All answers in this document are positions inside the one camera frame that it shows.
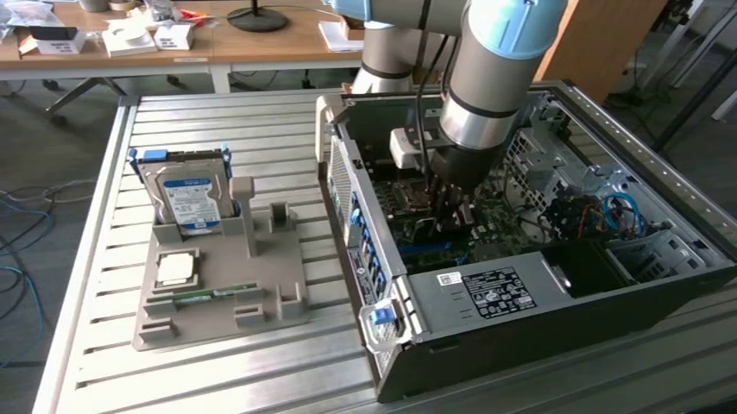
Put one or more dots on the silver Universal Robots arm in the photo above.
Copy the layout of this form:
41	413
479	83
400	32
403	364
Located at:
489	86

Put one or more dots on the black open PC case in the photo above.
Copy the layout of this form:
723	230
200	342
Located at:
519	345

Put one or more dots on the white box with black device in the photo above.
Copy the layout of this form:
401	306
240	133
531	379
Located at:
61	43

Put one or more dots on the blue case latch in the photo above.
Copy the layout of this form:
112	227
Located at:
381	315

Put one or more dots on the grey power supply unit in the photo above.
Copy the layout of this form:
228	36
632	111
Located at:
449	302

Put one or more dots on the white box with tape roll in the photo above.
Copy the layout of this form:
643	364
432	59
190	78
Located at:
130	41

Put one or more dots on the silver CPU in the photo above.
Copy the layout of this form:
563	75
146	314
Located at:
173	269

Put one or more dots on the blue expansion slot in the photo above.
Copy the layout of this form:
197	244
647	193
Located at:
427	249

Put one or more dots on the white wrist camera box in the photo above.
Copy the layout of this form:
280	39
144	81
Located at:
407	148

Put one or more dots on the wooden cabinet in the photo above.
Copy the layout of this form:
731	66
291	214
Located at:
606	43

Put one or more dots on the black round lamp base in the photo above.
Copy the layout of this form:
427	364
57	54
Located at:
257	20

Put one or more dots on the green motherboard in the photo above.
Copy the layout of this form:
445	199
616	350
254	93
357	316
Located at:
507	224

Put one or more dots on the grey parts rack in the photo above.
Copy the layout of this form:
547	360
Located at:
230	267

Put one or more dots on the white paper stack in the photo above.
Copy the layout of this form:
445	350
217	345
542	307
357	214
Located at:
337	39

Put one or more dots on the small white labelled box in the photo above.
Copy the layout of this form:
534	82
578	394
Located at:
173	38

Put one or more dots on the grey chipset heatsink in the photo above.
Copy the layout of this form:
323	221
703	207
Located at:
489	253

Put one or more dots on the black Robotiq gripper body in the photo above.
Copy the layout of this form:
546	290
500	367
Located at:
464	168

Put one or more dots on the green RAM stick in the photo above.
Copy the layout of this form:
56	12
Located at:
202	295

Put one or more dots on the hard disk with blue caddy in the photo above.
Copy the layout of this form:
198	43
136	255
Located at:
185	194

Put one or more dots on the CPU socket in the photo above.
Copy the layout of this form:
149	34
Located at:
412	196

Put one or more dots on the brown cardboard box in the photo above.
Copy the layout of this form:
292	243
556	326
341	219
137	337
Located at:
352	23

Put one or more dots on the wooden desk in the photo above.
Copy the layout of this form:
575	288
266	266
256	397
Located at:
86	60

